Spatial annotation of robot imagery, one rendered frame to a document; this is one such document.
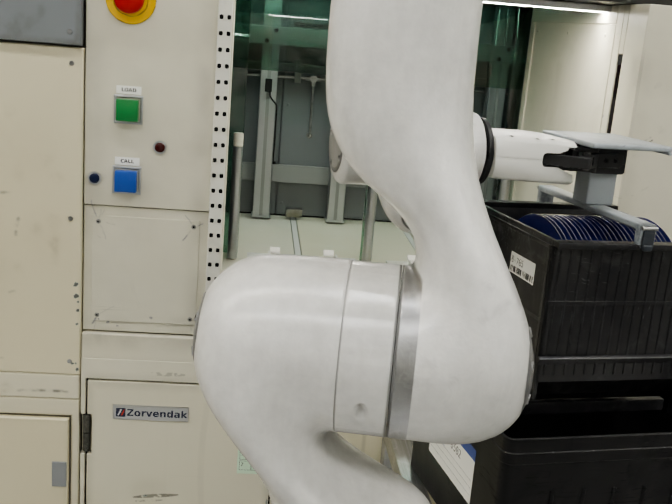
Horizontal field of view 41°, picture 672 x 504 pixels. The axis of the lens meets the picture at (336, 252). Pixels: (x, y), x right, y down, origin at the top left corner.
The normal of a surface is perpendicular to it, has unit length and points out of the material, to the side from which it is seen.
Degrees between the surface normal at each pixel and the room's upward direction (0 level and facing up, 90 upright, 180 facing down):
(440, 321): 61
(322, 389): 101
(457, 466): 90
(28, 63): 90
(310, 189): 90
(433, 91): 82
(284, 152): 90
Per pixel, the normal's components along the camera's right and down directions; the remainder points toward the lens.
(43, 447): 0.07, 0.26
